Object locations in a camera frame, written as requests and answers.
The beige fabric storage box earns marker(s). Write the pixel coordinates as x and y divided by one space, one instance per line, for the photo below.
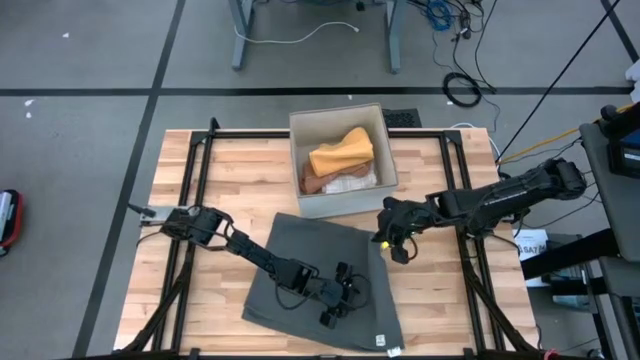
345 205

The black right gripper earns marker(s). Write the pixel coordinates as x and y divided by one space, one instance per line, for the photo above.
405 217

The white plaid kitchen towel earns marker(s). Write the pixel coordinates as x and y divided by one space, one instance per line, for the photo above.
350 185

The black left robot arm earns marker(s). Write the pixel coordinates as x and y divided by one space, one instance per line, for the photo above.
240 245

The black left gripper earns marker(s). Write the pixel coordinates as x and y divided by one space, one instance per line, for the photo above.
335 295

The black side desk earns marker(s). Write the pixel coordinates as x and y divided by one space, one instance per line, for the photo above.
615 210

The white crumpled sheet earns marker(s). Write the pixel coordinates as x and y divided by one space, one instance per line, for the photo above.
634 80

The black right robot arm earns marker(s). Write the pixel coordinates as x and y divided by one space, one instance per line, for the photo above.
500 197

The white printed paper box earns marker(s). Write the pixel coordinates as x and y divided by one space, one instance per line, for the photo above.
530 247

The dark grey towel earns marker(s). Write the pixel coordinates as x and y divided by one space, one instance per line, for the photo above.
320 240

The long thin black pole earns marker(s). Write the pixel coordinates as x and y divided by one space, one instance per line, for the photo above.
581 50

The mustard yellow towel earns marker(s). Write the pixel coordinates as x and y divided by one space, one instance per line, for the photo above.
345 150

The red and black bag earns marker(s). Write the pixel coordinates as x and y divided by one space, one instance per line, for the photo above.
10 220

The pink striped towel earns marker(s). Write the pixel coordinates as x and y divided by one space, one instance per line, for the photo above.
312 182

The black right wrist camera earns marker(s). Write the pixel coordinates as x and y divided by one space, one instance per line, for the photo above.
400 255

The black electronics case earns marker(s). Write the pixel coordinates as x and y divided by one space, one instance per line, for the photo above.
625 160

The grey desk leg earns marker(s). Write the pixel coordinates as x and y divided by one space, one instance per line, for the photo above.
395 45
241 45

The white sewn fabric label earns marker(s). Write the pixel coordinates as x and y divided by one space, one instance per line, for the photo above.
394 352

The black perforated floor plate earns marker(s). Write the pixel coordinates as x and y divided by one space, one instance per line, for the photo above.
405 119

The red round knob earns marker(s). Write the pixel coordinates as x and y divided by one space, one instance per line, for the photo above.
551 355

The white handwritten label tag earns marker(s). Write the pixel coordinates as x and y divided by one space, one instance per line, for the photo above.
380 340

